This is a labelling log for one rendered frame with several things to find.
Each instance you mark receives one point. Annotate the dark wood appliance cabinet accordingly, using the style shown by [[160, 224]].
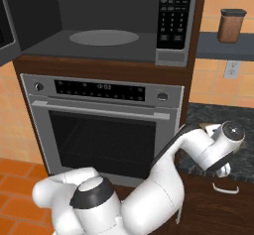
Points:
[[99, 68]]

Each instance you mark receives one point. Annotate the dark wood drawer front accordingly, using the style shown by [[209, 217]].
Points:
[[211, 212]]

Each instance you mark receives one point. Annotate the grey microwave door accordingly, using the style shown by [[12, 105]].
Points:
[[8, 21]]

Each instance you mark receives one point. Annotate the grey microwave turntable plate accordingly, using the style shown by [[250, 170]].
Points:
[[103, 37]]

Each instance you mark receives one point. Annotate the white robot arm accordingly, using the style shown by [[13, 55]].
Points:
[[155, 196]]

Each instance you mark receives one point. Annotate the stainless steel oven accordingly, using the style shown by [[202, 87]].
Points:
[[109, 80]]

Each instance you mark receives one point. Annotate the black and silver microwave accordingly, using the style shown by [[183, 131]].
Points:
[[99, 52]]

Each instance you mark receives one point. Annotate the grey wall shelf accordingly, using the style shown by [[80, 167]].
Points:
[[225, 47]]

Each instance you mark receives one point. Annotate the grey wall socket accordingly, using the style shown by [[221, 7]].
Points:
[[232, 69]]

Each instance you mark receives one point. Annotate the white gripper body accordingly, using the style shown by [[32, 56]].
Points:
[[225, 170]]

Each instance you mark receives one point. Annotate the round silver oven knob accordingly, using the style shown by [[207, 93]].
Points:
[[162, 96], [39, 87]]

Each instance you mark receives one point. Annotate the brown jar with black lid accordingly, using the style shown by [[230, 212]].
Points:
[[230, 27]]

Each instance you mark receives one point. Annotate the oven door with dark window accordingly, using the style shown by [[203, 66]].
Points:
[[99, 140]]

